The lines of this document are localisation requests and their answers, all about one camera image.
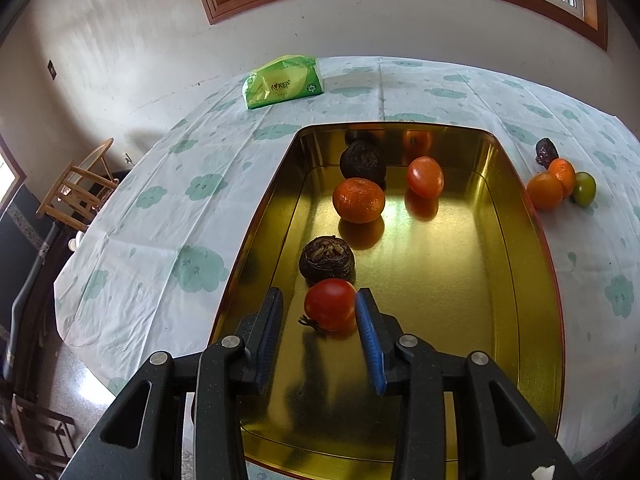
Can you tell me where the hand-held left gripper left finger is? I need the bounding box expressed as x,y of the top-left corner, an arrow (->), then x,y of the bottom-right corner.
62,287 -> 285,480

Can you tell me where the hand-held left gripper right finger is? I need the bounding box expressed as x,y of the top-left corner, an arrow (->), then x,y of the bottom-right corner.
355,287 -> 581,480

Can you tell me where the red tomato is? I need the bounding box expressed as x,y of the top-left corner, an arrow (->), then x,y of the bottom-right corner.
299,278 -> 358,333

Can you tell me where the gold metal tray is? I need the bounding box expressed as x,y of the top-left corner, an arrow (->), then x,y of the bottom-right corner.
207,121 -> 566,466

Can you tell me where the dark brown water chestnut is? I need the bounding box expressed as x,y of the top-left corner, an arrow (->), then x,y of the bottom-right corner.
298,236 -> 357,286
339,140 -> 387,188

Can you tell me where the orange tangerine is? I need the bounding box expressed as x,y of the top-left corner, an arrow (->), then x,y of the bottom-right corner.
332,177 -> 386,224
547,158 -> 577,196
526,172 -> 564,212

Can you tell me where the orange-red tomato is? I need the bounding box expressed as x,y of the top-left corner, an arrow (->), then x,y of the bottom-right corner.
406,156 -> 445,199

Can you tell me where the cloud-print white tablecloth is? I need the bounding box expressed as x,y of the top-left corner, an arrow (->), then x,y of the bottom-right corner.
52,55 -> 640,480

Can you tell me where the dark wooden chair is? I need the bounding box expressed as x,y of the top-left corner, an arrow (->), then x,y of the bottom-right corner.
0,390 -> 78,476

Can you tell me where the light wooden chair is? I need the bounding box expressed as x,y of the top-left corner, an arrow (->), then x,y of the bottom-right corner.
36,137 -> 121,233

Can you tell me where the dark purple fruit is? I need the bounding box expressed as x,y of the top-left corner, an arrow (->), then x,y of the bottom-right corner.
535,137 -> 559,167

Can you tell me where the green tissue pack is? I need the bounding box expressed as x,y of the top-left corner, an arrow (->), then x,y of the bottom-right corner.
242,54 -> 325,111

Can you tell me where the green tangerine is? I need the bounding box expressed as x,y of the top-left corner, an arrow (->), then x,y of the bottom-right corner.
571,171 -> 597,207

